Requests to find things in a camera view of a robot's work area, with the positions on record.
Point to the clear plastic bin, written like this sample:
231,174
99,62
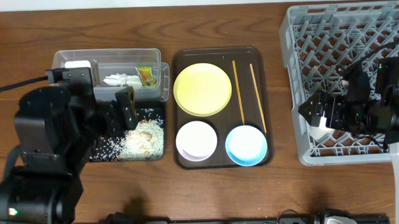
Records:
122,61

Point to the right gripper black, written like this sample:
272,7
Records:
330,111

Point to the green snack wrapper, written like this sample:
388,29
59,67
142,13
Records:
146,76

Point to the white cup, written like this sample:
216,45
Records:
317,132

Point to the leftover rice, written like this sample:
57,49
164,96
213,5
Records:
146,142

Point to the dark brown serving tray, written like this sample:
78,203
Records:
228,118

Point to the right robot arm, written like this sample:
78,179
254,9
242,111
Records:
357,114

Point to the blue bowl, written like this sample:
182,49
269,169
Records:
246,145

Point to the white bowl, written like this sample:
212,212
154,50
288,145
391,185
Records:
196,141

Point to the yellow plate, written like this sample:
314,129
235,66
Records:
202,89

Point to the black food waste tray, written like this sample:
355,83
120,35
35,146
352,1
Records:
149,110

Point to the grey dishwasher rack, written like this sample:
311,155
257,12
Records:
319,40

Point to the wooden chopstick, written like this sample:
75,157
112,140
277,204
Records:
258,97
238,92

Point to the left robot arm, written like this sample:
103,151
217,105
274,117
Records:
58,128

